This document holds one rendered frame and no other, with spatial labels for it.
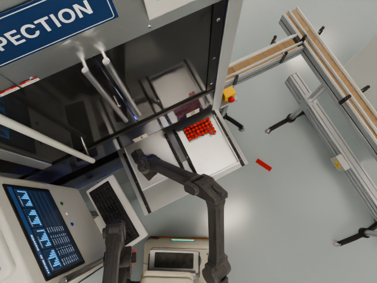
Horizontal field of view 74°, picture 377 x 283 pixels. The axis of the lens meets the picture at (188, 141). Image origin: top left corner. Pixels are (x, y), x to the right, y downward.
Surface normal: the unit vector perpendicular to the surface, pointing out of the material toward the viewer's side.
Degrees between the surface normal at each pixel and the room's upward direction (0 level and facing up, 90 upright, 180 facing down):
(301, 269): 0
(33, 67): 90
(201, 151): 0
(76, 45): 90
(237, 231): 0
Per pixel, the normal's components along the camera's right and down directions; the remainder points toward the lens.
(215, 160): -0.04, -0.25
